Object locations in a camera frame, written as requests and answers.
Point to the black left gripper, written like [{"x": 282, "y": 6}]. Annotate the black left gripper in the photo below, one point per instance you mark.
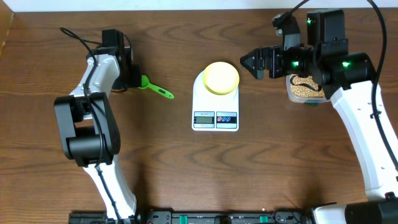
[{"x": 137, "y": 80}]

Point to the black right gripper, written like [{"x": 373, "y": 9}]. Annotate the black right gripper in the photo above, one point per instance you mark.
[{"x": 273, "y": 54}]

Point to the green plastic measuring scoop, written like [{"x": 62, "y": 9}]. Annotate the green plastic measuring scoop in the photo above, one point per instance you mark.
[{"x": 146, "y": 84}]

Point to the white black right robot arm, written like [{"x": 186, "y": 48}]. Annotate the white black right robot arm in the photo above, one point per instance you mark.
[{"x": 349, "y": 81}]

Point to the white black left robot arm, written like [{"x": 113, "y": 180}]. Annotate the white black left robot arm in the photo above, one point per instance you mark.
[{"x": 87, "y": 126}]

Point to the yellow plastic bowl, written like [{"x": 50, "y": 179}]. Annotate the yellow plastic bowl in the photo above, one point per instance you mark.
[{"x": 220, "y": 78}]

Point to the white digital kitchen scale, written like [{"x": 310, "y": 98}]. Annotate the white digital kitchen scale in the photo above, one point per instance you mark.
[{"x": 212, "y": 112}]

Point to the clear container of soybeans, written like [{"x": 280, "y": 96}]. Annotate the clear container of soybeans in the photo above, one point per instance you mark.
[{"x": 304, "y": 90}]

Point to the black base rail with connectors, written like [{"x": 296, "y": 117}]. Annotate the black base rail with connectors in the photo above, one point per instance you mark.
[{"x": 284, "y": 216}]

